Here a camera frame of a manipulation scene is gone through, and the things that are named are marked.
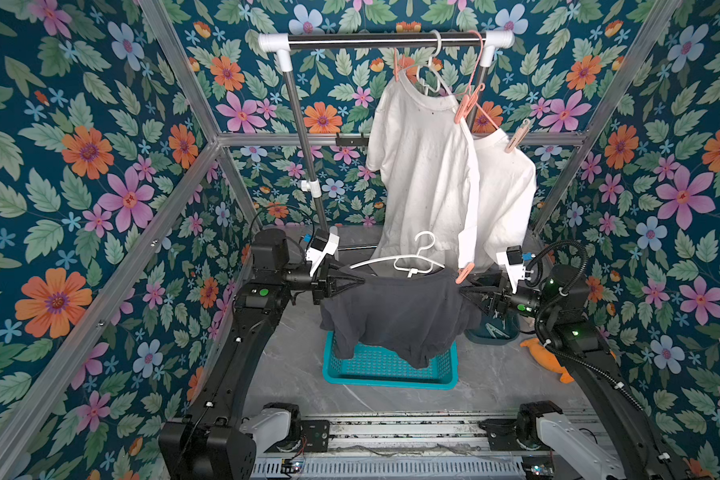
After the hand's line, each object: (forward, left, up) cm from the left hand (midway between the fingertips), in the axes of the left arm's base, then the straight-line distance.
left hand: (360, 284), depth 61 cm
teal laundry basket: (-4, -1, -37) cm, 37 cm away
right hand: (+2, -25, -4) cm, 26 cm away
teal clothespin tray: (+2, -41, -35) cm, 54 cm away
